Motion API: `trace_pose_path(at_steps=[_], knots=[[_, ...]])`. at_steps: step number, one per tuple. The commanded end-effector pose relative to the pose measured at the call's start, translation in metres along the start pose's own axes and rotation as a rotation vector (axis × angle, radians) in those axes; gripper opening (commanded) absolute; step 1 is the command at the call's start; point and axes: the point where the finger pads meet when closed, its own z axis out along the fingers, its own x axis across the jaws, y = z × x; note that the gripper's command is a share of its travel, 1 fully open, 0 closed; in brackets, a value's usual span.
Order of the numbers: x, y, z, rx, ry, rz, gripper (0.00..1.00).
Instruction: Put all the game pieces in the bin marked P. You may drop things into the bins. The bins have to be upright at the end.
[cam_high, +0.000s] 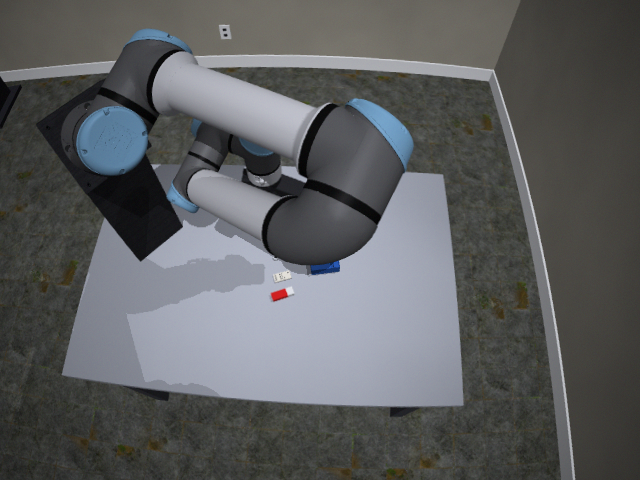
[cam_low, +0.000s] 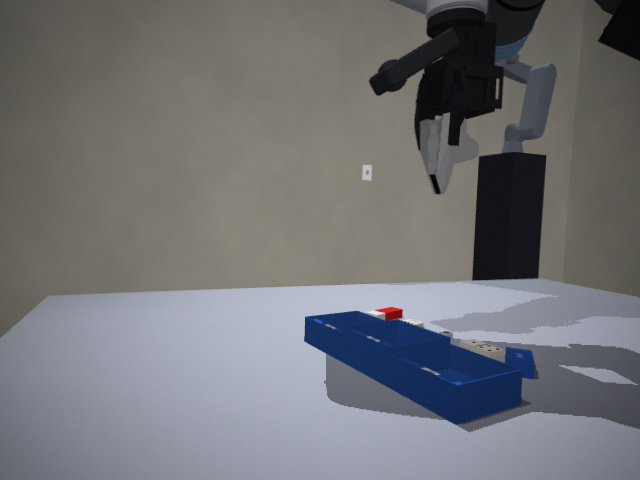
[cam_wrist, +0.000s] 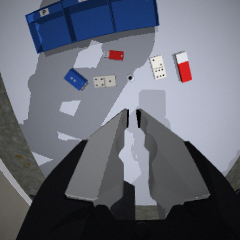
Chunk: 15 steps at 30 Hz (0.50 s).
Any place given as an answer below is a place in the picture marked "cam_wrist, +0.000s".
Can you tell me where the red usb stick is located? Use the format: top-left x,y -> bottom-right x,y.
103,50 -> 123,60

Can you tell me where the white domino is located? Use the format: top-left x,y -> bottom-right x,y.
93,75 -> 116,88
150,55 -> 166,80

